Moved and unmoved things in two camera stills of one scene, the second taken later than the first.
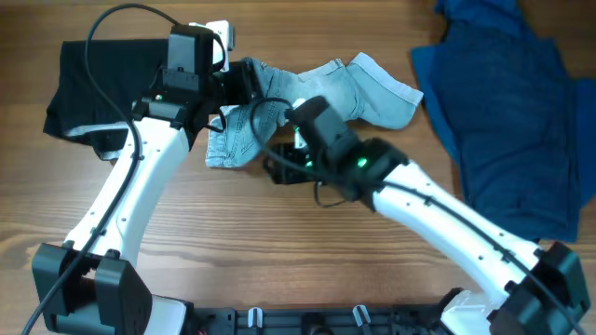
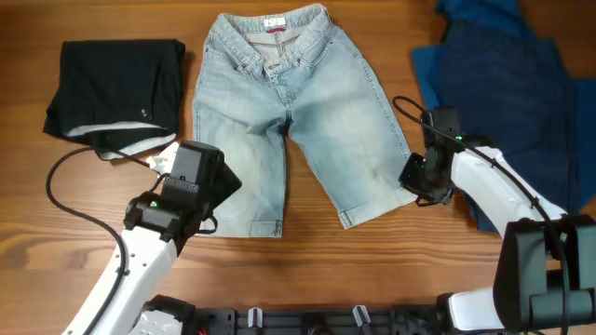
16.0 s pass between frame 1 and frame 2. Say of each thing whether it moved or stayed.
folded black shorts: stayed
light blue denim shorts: moved
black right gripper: moved
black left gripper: moved
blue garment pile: stayed
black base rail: stayed
